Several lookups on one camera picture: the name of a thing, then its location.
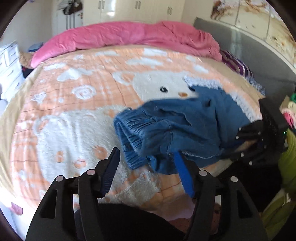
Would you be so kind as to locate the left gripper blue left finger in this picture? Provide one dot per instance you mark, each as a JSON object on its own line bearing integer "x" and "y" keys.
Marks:
{"x": 110, "y": 168}

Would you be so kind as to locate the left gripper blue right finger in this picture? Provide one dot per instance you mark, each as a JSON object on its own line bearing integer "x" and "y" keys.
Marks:
{"x": 184, "y": 174}

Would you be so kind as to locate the blue denim lace-trimmed pants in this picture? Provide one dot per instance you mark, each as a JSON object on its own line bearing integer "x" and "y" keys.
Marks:
{"x": 202, "y": 127}

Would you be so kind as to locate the green sleeve right forearm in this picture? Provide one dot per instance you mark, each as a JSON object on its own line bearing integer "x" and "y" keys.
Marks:
{"x": 279, "y": 210}

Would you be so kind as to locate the folded green clothes pile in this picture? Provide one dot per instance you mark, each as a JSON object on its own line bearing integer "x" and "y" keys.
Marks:
{"x": 288, "y": 110}

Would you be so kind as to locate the blue floral pillow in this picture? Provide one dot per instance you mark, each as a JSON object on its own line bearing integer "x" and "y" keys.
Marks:
{"x": 256, "y": 85}

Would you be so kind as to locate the grey padded headboard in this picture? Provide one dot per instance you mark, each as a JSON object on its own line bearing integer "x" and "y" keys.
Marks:
{"x": 268, "y": 69}

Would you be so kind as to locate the orange bear pattern blanket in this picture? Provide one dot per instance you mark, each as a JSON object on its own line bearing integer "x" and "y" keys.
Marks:
{"x": 64, "y": 125}

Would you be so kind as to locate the purple striped pillow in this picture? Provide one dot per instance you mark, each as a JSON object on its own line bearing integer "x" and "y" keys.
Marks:
{"x": 235, "y": 64}

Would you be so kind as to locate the pink duvet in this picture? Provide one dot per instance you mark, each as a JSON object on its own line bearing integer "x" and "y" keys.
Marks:
{"x": 175, "y": 36}

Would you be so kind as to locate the white drawer dresser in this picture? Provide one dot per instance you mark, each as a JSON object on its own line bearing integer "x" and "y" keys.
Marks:
{"x": 11, "y": 70}

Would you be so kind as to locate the white wardrobe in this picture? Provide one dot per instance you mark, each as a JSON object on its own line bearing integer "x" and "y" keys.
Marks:
{"x": 145, "y": 11}

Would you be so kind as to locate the hanging bags on door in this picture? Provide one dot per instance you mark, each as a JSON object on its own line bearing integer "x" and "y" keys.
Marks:
{"x": 72, "y": 13}

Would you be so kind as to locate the floral wall painting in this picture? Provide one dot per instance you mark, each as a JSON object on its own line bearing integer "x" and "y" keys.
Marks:
{"x": 261, "y": 20}

